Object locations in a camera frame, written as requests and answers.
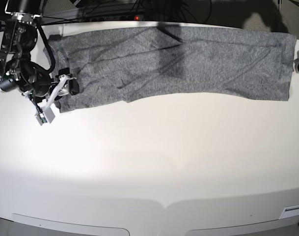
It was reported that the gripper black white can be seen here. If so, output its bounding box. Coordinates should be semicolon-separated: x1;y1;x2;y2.
19;68;80;101

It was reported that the thin metal stand pole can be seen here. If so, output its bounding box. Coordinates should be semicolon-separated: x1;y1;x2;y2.
277;0;282;31

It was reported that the black power strip red light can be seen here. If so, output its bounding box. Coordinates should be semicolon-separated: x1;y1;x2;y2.
84;14;144;22

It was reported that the robot arm black silver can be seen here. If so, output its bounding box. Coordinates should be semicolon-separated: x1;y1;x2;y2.
0;0;79;104

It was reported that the grey long-sleeve T-shirt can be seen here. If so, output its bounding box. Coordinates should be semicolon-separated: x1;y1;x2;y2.
48;26;297;113

